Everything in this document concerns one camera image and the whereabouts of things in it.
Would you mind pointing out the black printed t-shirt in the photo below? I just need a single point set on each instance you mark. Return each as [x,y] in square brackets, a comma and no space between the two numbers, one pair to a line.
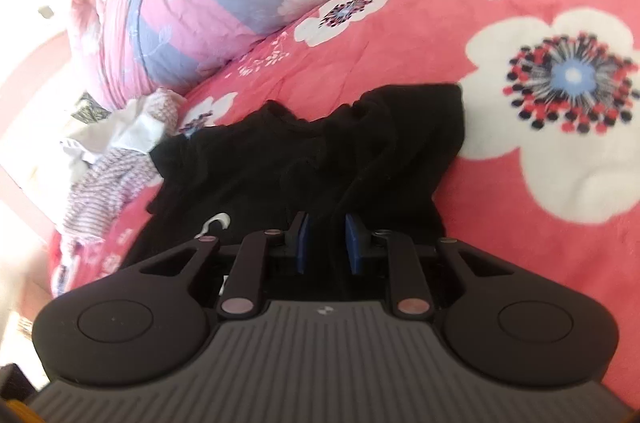
[300,153]

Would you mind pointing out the grey patterned cloth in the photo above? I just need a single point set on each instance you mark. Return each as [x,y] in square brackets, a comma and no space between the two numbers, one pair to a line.
[90,110]

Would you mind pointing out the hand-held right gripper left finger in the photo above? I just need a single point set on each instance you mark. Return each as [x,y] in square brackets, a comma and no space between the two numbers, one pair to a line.
[302,243]

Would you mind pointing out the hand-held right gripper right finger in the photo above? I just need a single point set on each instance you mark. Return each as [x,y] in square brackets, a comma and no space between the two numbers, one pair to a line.
[355,248]

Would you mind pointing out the white wall socket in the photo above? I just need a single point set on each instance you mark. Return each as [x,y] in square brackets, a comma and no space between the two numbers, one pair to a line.
[46,11]

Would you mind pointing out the pink and blue duvet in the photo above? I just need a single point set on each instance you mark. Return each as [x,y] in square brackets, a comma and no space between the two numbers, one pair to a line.
[210,3]

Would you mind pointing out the pile of white patterned clothes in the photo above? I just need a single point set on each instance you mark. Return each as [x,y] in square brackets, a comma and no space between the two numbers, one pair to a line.
[110,188]

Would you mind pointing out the pink floral blanket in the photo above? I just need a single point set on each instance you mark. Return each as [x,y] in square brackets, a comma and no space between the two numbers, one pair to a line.
[500,253]

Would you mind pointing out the pink headboard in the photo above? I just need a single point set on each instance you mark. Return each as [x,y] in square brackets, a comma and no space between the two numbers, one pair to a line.
[35,73]

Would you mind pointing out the white shirt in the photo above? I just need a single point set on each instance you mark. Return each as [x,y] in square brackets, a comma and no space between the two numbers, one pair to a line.
[130,133]

